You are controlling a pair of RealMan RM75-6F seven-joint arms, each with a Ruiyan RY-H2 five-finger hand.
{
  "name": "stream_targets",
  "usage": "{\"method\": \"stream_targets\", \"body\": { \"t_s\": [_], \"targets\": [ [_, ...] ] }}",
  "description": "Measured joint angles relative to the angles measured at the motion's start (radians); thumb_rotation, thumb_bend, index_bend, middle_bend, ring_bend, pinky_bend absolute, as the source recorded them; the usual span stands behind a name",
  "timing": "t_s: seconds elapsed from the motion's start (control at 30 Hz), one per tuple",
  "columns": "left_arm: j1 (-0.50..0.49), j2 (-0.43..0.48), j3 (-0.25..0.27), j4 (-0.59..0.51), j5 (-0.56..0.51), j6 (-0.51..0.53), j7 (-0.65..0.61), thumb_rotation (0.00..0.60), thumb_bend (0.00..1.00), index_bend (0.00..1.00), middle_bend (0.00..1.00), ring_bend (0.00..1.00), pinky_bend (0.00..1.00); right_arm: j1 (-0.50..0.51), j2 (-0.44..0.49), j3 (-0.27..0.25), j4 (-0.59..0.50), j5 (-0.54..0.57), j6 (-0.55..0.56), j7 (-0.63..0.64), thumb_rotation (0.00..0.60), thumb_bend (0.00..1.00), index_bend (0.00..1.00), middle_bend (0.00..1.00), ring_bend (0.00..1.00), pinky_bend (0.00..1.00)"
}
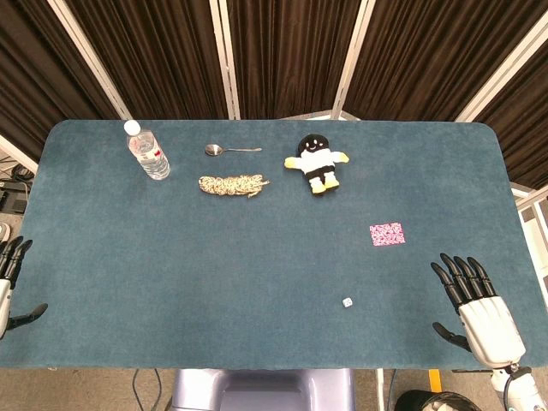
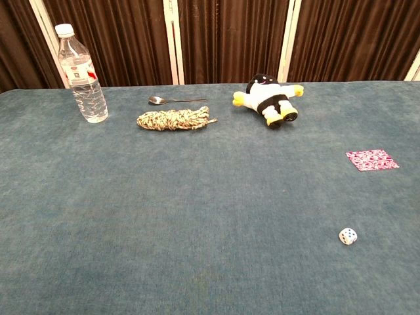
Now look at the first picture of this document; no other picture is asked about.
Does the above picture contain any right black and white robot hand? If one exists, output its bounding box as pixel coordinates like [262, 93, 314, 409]
[430, 252, 527, 367]

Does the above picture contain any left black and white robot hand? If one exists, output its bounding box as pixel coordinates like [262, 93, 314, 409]
[0, 235, 49, 342]

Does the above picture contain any lavender robot base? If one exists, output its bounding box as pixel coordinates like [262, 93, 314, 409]
[170, 367, 356, 411]

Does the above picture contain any black trash bin with bag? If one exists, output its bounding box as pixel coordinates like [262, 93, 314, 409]
[393, 389, 472, 411]

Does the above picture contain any black power equipment pile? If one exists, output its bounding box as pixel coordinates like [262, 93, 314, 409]
[0, 165, 34, 215]

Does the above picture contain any pink patterned square card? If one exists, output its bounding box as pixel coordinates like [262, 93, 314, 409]
[369, 221, 406, 247]

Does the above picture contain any brown pleated curtain panel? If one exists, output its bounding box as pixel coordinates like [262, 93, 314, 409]
[0, 0, 110, 162]
[63, 0, 228, 121]
[474, 55, 548, 189]
[225, 0, 365, 120]
[342, 0, 548, 122]

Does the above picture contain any clear plastic water bottle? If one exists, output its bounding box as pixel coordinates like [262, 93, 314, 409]
[122, 119, 171, 182]

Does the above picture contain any blue felt table cover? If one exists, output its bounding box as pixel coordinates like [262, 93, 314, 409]
[0, 118, 548, 370]

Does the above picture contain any black white yellow plush toy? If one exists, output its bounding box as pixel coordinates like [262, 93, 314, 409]
[283, 134, 350, 198]

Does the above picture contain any metal spoon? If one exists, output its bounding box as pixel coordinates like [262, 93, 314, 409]
[204, 143, 263, 158]

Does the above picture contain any white partition frame post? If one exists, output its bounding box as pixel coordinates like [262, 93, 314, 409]
[208, 0, 241, 120]
[45, 0, 133, 120]
[456, 23, 548, 123]
[0, 134, 40, 175]
[510, 182, 548, 211]
[331, 0, 378, 120]

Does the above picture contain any black floor cable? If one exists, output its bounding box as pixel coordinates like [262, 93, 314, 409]
[131, 368, 143, 411]
[152, 368, 164, 411]

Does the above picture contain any beige braided rope bundle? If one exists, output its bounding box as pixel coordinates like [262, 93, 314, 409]
[197, 173, 271, 200]

